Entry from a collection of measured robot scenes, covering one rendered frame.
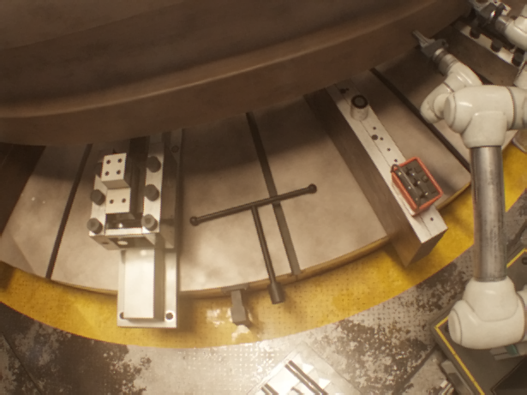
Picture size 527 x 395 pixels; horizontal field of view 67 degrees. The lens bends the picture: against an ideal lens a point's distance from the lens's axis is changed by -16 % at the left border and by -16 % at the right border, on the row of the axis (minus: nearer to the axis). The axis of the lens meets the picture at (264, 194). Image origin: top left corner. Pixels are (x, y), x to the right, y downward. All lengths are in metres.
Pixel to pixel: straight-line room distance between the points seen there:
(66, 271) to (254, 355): 1.10
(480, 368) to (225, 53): 1.77
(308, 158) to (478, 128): 1.30
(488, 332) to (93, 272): 1.90
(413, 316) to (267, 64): 1.51
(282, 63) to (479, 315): 1.10
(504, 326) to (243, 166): 1.60
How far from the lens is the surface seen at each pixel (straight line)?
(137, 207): 2.04
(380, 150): 2.00
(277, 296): 2.11
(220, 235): 2.28
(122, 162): 1.97
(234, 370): 2.46
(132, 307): 2.15
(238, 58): 1.71
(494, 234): 1.29
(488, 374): 2.26
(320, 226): 2.24
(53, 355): 2.87
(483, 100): 1.28
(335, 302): 2.46
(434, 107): 1.82
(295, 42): 1.74
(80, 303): 2.81
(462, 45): 2.63
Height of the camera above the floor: 2.42
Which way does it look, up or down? 65 degrees down
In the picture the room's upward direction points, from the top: 16 degrees counter-clockwise
